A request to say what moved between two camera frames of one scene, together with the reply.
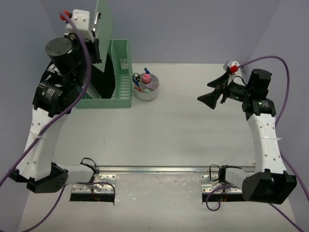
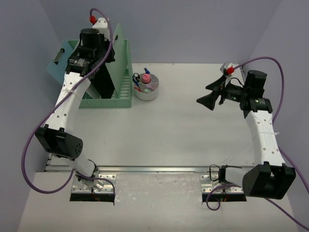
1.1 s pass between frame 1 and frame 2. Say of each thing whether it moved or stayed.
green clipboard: moved
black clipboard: stayed
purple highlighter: stayed
